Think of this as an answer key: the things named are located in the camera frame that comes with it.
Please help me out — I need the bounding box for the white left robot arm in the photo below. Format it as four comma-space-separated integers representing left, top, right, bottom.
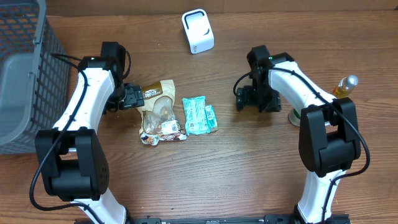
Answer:
29, 42, 144, 223

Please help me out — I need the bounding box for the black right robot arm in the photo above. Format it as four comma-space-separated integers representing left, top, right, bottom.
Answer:
233, 45, 361, 223

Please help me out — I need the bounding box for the yellow bottle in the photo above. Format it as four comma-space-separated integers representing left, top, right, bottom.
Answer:
331, 75, 359, 99

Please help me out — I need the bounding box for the brown snack packet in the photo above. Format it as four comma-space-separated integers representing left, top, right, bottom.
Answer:
137, 80, 187, 146

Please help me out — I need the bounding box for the light blue wipes pack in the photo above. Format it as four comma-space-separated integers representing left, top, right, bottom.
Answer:
182, 96, 211, 136

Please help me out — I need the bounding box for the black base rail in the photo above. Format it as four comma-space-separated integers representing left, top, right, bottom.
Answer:
74, 213, 352, 224

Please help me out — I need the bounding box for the green lid jar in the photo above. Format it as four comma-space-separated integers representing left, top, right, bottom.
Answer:
288, 108, 301, 127

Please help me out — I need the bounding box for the white barcode scanner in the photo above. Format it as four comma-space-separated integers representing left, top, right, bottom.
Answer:
182, 9, 215, 54

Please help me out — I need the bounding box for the teal tissue pack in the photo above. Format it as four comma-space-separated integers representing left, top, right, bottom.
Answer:
205, 105, 218, 132

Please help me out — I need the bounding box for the dark grey plastic basket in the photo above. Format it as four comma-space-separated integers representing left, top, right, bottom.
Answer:
1, 0, 70, 154

